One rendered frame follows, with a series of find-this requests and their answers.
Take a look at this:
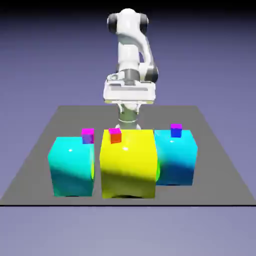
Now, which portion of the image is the large cyan box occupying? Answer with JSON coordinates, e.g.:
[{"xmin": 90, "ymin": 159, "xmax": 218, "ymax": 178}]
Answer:
[
  {"xmin": 153, "ymin": 129, "xmax": 199, "ymax": 187},
  {"xmin": 47, "ymin": 136, "xmax": 96, "ymax": 198}
]

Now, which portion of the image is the small purple cube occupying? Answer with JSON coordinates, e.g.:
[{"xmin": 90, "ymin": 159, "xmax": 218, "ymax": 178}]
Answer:
[{"xmin": 81, "ymin": 128, "xmax": 95, "ymax": 145}]

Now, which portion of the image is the small blue cube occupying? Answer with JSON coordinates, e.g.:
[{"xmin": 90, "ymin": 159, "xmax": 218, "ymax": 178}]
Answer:
[{"xmin": 170, "ymin": 123, "xmax": 183, "ymax": 139}]

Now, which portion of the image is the large yellow box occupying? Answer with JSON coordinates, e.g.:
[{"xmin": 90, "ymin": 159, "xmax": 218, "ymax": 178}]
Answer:
[{"xmin": 99, "ymin": 129, "xmax": 159, "ymax": 200}]

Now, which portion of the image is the small red cube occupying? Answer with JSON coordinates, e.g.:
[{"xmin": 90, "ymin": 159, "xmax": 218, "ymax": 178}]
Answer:
[{"xmin": 108, "ymin": 127, "xmax": 123, "ymax": 145}]

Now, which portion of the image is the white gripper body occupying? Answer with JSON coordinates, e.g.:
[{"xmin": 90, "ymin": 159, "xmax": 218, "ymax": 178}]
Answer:
[{"xmin": 102, "ymin": 79, "xmax": 157, "ymax": 105}]

